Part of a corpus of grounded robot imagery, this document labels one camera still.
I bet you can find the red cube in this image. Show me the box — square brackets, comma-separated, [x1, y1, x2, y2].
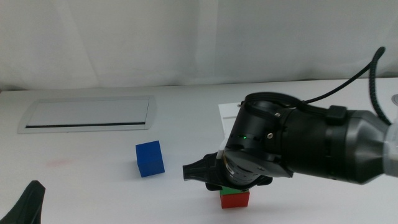
[220, 190, 251, 210]

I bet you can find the green cube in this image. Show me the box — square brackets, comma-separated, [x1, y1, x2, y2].
[220, 185, 249, 196]

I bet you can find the white curtain backdrop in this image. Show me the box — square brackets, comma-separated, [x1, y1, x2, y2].
[0, 0, 398, 91]

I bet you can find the right arm braided camera cable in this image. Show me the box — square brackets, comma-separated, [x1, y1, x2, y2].
[304, 46, 393, 127]

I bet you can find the blue cube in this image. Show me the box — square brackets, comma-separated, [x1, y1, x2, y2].
[135, 140, 166, 179]

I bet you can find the silver table cable hatch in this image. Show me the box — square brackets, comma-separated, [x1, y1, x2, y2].
[17, 95, 158, 134]

